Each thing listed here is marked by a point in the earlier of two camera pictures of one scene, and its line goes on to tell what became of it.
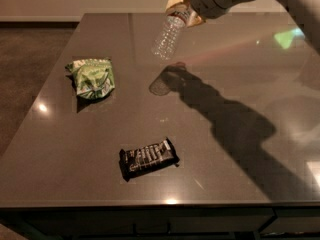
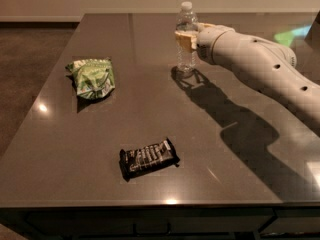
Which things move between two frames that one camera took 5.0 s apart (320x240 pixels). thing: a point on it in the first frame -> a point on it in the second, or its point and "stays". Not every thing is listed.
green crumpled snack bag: [94, 78] stays
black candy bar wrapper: [147, 158] stays
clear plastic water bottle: [164, 41] -> [187, 22]
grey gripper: [204, 0] -> [206, 44]
